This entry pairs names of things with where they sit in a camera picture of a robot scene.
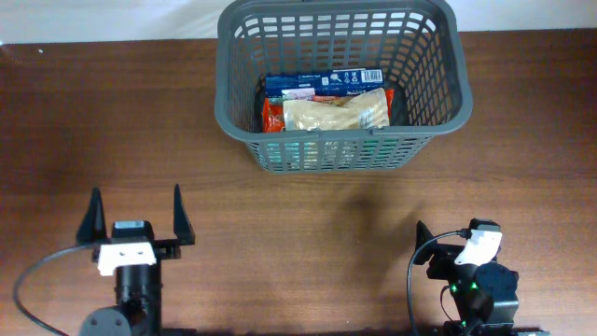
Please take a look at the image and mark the orange spaghetti packet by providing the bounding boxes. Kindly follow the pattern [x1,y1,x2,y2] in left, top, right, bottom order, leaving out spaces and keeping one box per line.
[260,88,396,134]

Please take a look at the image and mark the small tin can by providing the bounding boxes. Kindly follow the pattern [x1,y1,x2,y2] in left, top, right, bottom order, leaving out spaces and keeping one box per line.
[320,141,357,171]

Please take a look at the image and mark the green lid glass jar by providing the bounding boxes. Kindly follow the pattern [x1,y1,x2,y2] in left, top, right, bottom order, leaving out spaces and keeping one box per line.
[360,139,397,165]

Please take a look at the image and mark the light green packet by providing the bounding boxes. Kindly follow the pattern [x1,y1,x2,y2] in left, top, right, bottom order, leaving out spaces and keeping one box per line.
[266,143,302,172]

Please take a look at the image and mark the clear bag of grains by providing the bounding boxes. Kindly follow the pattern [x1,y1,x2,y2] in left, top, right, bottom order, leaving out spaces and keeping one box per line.
[282,87,392,133]

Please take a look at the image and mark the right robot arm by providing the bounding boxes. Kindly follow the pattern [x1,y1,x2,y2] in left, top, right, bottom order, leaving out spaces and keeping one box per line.
[407,218,548,336]

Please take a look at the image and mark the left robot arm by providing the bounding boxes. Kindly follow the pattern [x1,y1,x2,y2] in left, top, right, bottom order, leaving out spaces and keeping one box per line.
[76,186,198,336]

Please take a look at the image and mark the grey plastic shopping basket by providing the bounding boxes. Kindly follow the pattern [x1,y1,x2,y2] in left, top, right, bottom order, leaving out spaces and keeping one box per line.
[215,0,473,174]

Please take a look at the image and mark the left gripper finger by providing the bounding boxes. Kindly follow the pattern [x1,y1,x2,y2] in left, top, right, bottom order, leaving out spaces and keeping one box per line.
[76,188,107,245]
[174,184,196,245]

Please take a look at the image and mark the blue pasta box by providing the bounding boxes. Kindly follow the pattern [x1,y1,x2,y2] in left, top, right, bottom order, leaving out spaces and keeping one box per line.
[265,68,384,98]

